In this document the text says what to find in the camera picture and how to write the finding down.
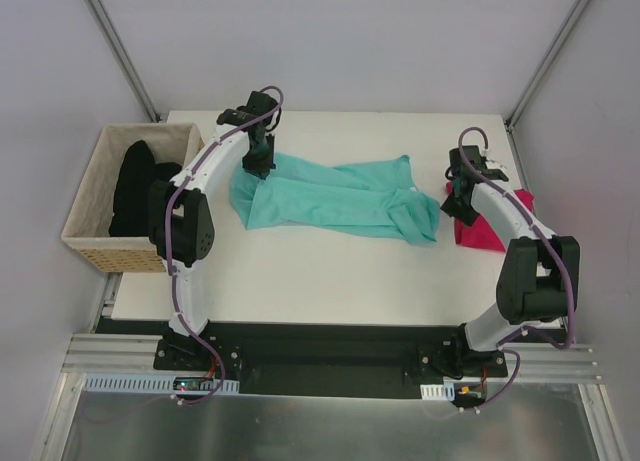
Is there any teal t shirt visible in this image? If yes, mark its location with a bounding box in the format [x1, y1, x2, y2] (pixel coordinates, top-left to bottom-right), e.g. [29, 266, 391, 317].
[230, 153, 440, 246]

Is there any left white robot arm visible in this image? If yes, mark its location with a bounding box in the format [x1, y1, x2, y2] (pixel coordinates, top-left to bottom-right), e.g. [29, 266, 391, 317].
[148, 86, 284, 370]

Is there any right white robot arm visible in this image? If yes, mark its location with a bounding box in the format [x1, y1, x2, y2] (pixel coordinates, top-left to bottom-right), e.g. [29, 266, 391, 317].
[432, 146, 580, 379]

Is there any folded pink t shirt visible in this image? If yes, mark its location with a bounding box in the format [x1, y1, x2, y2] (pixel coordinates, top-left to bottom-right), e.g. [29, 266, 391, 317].
[445, 181, 535, 253]

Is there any black t shirt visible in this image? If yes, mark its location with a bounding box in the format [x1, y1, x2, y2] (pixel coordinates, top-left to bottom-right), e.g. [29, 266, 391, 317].
[109, 140, 182, 237]

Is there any wicker laundry basket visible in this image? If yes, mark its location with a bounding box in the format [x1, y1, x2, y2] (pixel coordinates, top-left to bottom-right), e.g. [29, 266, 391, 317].
[61, 123, 204, 273]

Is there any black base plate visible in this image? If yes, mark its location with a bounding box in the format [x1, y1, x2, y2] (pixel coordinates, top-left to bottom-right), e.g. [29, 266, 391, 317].
[153, 322, 507, 399]

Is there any right slotted cable duct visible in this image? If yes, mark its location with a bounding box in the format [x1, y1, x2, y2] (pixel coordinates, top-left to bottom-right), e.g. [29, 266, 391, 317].
[420, 381, 455, 402]

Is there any slotted cable duct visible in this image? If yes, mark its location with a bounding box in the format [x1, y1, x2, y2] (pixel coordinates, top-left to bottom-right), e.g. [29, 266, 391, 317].
[420, 381, 455, 402]
[84, 374, 240, 396]

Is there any aluminium rail frame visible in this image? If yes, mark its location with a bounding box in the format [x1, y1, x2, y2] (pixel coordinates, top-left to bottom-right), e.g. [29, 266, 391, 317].
[62, 275, 601, 382]

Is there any left slotted cable duct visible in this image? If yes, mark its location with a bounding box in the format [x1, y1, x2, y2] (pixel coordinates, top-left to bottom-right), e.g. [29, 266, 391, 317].
[84, 374, 240, 396]

